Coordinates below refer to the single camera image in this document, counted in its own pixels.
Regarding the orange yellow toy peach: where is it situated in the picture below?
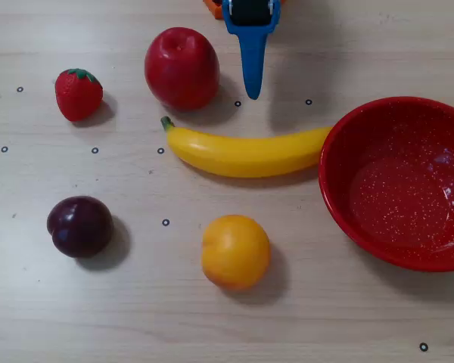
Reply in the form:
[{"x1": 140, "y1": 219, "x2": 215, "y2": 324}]
[{"x1": 201, "y1": 214, "x2": 272, "y2": 292}]

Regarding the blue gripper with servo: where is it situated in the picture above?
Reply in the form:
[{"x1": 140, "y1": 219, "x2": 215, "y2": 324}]
[{"x1": 222, "y1": 0, "x2": 281, "y2": 101}]

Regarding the red toy apple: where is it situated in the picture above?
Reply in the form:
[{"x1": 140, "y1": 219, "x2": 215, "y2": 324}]
[{"x1": 144, "y1": 26, "x2": 221, "y2": 112}]

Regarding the dark purple toy plum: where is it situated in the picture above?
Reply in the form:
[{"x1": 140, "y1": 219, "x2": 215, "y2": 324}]
[{"x1": 46, "y1": 195, "x2": 114, "y2": 259}]

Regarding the red toy strawberry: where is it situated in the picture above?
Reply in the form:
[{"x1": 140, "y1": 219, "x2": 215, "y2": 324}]
[{"x1": 54, "y1": 68, "x2": 104, "y2": 123}]

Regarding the yellow toy banana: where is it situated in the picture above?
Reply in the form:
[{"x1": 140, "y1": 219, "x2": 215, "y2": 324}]
[{"x1": 160, "y1": 116, "x2": 334, "y2": 179}]

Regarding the red speckled bowl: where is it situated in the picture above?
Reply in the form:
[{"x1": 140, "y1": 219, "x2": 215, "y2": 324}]
[{"x1": 318, "y1": 96, "x2": 454, "y2": 273}]

